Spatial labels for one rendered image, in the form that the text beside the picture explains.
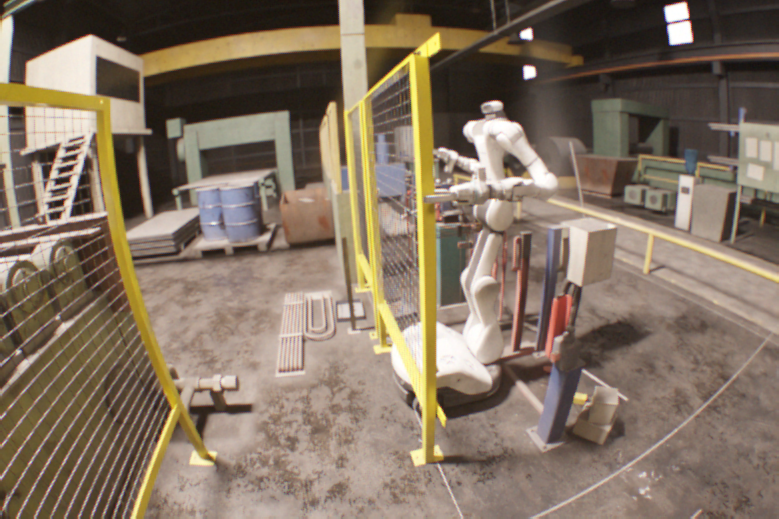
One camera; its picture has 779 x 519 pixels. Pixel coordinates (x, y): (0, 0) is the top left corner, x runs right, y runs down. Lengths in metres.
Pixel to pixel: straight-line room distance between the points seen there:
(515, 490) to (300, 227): 4.53
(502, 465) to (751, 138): 5.97
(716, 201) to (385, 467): 6.09
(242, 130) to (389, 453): 10.96
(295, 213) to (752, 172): 7.39
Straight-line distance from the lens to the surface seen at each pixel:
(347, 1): 3.96
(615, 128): 11.60
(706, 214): 6.69
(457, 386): 1.99
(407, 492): 1.80
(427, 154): 1.12
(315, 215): 5.26
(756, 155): 6.57
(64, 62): 10.00
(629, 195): 8.27
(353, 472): 1.89
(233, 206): 5.48
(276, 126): 11.59
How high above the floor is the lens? 1.54
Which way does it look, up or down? 15 degrees down
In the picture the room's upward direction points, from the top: 3 degrees counter-clockwise
